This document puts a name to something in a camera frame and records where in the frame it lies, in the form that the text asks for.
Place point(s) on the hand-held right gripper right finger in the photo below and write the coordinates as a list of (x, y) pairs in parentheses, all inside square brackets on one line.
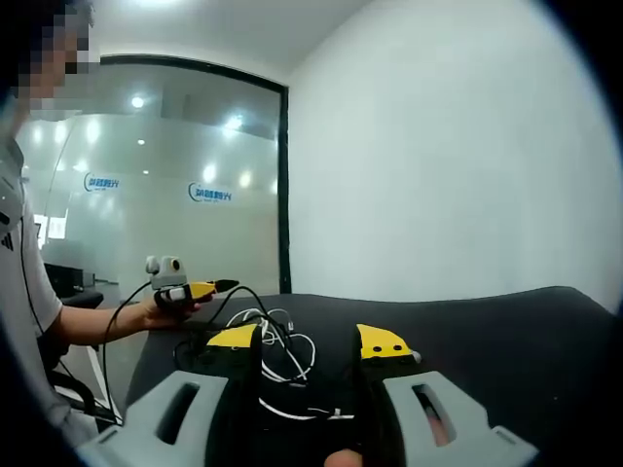
[(467, 428)]

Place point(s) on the person's right hand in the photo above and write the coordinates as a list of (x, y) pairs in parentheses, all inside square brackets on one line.
[(343, 458)]

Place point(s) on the person's white shirt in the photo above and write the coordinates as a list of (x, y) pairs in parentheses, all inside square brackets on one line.
[(29, 292)]

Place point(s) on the black office chair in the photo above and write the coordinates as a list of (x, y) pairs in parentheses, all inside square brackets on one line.
[(78, 394)]

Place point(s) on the blue logo sticker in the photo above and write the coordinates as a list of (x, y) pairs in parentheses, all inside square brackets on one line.
[(211, 193), (104, 183)]

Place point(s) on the person's left hand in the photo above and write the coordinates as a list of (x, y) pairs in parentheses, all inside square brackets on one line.
[(170, 316)]

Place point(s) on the dark desk behind glass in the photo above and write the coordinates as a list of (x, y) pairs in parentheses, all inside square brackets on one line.
[(73, 282)]

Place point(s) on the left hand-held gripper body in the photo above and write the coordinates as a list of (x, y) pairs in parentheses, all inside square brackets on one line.
[(168, 275)]

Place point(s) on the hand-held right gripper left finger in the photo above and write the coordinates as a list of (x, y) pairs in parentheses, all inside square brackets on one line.
[(146, 428)]

